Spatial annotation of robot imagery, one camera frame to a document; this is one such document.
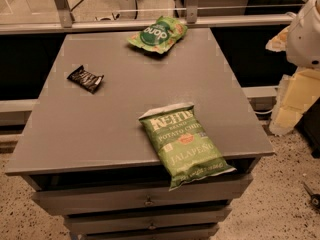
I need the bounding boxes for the bottom grey drawer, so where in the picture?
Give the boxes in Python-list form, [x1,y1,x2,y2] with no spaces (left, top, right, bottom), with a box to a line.
[84,223,219,240]

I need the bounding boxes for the grey drawer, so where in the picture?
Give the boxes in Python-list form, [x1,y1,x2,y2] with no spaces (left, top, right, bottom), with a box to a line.
[84,223,219,240]
[32,174,253,215]
[64,205,231,235]

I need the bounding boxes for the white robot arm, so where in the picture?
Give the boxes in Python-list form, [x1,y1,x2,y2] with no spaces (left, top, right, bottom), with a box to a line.
[286,0,320,69]

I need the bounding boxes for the green snack bag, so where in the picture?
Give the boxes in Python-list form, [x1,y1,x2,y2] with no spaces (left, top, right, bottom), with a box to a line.
[128,16,188,54]

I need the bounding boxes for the top grey drawer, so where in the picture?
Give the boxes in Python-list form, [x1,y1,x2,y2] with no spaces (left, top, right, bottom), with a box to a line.
[32,174,253,215]

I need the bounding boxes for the middle grey drawer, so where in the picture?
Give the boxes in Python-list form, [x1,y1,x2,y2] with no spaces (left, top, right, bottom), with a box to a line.
[64,205,231,235]

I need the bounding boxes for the grey drawer cabinet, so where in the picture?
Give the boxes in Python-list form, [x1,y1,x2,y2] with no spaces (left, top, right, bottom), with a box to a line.
[4,27,276,240]

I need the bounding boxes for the green jalapeno chip bag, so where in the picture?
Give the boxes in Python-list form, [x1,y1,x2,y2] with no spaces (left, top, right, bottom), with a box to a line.
[139,102,235,191]

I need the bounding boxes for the metal railing frame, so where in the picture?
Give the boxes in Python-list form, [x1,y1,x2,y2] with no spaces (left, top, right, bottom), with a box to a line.
[0,0,308,35]

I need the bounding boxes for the small black snack bag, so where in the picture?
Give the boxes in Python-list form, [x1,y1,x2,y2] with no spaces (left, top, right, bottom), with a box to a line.
[67,65,104,94]

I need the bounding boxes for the yellow foam padding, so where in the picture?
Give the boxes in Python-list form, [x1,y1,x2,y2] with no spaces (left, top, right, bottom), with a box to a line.
[266,27,320,136]

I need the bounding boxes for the black tool on floor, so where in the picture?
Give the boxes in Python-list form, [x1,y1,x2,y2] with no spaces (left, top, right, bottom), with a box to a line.
[303,183,320,209]

